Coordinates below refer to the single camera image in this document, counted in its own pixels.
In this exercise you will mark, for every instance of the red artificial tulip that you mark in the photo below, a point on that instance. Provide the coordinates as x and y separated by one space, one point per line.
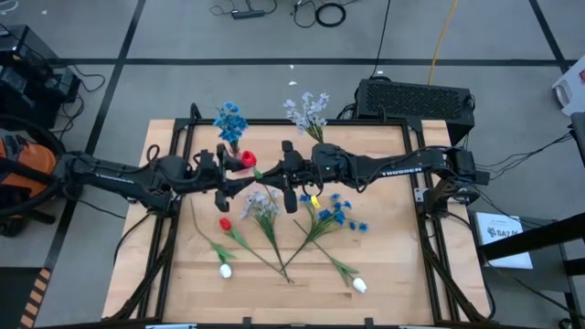
249 158
225 224

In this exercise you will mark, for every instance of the black power strip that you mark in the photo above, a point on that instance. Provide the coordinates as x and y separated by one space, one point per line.
247 14

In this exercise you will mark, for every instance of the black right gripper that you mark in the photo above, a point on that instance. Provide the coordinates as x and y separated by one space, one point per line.
304 171

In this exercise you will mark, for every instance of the white artificial flower spray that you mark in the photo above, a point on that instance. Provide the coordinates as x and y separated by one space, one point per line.
269 228
308 114

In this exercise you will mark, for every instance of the orange vacuum cleaner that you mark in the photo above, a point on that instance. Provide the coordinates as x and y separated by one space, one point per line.
27 160

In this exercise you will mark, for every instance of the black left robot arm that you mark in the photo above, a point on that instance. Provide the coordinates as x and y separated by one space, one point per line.
114 176

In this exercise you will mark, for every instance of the white artificial tulip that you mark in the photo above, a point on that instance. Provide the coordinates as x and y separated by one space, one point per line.
225 271
359 285

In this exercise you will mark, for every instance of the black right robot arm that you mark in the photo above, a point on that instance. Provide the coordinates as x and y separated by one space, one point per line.
402 170

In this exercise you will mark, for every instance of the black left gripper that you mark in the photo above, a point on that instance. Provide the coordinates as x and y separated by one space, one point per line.
208 171

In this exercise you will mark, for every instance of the black computer case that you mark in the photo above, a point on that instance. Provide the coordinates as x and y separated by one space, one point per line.
411 100

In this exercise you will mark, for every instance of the white printed booklet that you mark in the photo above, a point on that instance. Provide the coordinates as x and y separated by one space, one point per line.
503 247

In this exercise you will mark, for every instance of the white device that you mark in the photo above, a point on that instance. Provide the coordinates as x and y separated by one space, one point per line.
569 89

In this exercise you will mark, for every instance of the black aluminium table frame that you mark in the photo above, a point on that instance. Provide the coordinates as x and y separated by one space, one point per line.
365 122

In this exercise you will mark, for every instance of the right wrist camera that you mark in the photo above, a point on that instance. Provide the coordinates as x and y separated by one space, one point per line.
329 157

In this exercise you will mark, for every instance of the black metal stand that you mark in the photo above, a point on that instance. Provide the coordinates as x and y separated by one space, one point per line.
535 237

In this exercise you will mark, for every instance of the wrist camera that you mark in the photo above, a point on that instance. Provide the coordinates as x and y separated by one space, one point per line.
329 157
176 168

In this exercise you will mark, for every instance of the black equipment stack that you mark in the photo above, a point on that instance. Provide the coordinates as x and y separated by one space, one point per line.
27 59

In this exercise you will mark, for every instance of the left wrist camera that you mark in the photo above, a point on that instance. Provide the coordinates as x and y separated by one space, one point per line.
176 168

